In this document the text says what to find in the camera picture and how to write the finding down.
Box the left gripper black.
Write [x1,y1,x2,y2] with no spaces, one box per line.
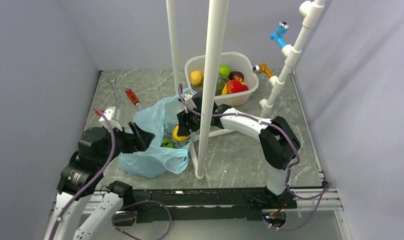
[98,120,155,167]

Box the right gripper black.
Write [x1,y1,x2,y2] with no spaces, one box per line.
[177,105,207,137]

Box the green striped fake fruit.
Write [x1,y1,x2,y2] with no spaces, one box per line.
[160,138,174,149]

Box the light blue plastic bag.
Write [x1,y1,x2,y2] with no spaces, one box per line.
[118,95,195,178]

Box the yellow fake lemon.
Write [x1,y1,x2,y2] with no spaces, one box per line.
[189,70,204,86]

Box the green netted fake melon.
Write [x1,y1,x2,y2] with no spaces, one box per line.
[215,75,229,96]

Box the pink fake peach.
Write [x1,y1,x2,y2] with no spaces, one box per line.
[226,79,243,94]

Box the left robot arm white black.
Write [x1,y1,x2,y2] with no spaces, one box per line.
[44,122,155,240]

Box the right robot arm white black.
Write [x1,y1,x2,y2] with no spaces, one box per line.
[172,93,301,208]

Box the dark brown fake fruit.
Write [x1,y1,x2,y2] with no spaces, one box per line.
[228,71,244,82]

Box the red fake apple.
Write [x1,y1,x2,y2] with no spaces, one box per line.
[242,85,249,92]

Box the silver open-end wrench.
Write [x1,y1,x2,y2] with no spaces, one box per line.
[108,78,124,107]

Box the white plastic basket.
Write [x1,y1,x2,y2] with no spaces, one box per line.
[184,51,259,107]

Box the orange toy faucet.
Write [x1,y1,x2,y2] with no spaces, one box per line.
[252,63,274,78]

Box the blue toy faucet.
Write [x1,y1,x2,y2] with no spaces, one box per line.
[269,21,289,49]

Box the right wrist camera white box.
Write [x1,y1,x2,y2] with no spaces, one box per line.
[181,93,196,109]

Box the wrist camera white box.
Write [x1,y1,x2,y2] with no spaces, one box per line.
[94,106,124,132]
[181,93,196,109]

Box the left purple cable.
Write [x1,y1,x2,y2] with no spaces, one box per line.
[48,109,173,240]

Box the purple cable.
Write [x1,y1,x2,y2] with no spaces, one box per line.
[48,109,173,240]
[177,82,332,233]

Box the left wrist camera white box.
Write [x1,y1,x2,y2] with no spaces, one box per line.
[94,106,124,132]

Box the red handled adjustable wrench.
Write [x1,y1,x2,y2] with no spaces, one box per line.
[125,87,144,111]

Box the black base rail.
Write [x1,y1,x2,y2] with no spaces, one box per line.
[111,187,297,227]

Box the white PVC pipe frame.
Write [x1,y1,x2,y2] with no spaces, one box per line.
[165,0,326,181]

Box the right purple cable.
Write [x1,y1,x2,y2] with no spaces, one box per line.
[177,82,332,233]

